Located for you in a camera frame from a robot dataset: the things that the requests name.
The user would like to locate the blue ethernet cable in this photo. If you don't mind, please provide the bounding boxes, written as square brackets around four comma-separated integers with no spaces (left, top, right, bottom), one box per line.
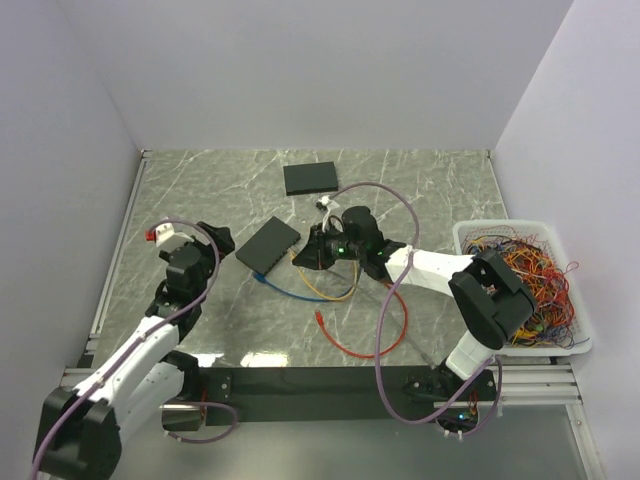
[253,272,359,303]

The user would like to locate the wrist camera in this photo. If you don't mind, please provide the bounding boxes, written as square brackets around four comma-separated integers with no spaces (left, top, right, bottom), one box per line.
[315,195,340,232]
[145,222,192,252]

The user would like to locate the white plastic basket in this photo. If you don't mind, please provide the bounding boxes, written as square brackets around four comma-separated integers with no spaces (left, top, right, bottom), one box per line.
[453,219,594,357]

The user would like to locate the aluminium rail frame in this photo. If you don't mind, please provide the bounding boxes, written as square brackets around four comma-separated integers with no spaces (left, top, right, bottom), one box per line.
[29,148,601,480]

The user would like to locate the black Mercury network switch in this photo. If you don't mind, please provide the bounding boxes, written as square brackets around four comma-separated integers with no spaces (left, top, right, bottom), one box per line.
[283,162,339,196]

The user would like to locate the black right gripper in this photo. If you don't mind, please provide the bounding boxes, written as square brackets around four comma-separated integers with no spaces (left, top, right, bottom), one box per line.
[293,222,366,270]

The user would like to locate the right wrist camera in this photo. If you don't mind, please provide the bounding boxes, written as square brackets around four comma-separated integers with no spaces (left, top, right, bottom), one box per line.
[315,195,340,232]

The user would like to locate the red ethernet cable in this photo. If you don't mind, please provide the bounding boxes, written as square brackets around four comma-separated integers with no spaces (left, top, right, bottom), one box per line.
[313,279,409,359]

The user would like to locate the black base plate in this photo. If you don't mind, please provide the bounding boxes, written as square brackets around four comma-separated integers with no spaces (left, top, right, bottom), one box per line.
[186,365,498,423]

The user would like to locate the yellow ethernet cable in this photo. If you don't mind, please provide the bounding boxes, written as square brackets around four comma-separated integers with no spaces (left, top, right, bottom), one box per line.
[294,259,360,303]

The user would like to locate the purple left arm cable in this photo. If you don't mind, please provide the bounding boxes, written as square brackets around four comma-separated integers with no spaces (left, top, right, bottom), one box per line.
[30,217,239,480]

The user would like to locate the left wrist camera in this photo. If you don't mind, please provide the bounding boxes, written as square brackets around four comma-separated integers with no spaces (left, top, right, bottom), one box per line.
[145,222,192,252]

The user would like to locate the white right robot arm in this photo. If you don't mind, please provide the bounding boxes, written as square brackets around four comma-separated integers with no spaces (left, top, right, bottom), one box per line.
[292,206,537,399]

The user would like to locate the tangled colourful wires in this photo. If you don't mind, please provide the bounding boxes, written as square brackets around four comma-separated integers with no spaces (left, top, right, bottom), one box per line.
[460,225,591,351]

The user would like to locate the black TP-Link network switch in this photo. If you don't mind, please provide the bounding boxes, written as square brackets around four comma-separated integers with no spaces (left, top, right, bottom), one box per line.
[236,216,301,276]

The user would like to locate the grey ethernet cable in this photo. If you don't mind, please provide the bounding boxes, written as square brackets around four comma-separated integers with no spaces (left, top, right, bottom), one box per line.
[324,269,436,369]

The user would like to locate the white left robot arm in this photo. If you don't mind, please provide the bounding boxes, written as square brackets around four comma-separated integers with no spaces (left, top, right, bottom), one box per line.
[29,219,235,479]

